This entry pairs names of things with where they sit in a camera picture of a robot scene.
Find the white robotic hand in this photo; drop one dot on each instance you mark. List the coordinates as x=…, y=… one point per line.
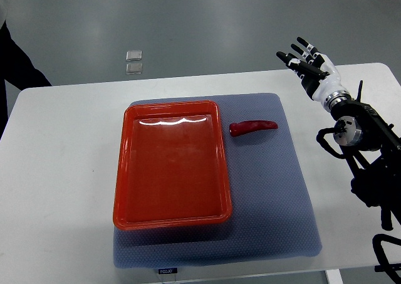
x=318, y=65

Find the red pepper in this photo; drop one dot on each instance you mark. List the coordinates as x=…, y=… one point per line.
x=245, y=127

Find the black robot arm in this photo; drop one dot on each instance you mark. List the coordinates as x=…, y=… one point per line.
x=360, y=135

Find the red plastic tray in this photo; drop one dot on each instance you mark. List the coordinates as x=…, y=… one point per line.
x=172, y=168

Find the blue-grey textured mat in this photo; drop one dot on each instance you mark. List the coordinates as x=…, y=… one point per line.
x=272, y=215

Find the lower metal floor plate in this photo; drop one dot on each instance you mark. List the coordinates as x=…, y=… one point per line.
x=134, y=68

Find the metal floor plate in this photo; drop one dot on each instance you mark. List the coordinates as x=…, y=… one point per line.
x=134, y=68
x=133, y=55

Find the upper metal floor plate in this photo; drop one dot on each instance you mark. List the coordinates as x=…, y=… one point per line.
x=133, y=55

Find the person in dark clothing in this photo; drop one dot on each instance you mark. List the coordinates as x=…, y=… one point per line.
x=18, y=70

